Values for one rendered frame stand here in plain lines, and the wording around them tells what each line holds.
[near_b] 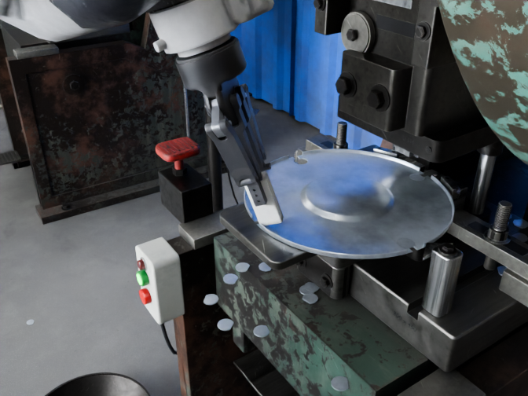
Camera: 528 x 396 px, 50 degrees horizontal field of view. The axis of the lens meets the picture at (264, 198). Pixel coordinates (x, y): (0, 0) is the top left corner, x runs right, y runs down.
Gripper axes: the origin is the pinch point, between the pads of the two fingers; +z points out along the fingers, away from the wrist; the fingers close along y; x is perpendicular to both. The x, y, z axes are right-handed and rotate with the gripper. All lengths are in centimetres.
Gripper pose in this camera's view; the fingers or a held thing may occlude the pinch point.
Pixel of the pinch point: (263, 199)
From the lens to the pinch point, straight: 71.1
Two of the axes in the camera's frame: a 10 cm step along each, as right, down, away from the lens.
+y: -1.6, 5.0, -8.5
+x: 9.3, -2.0, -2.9
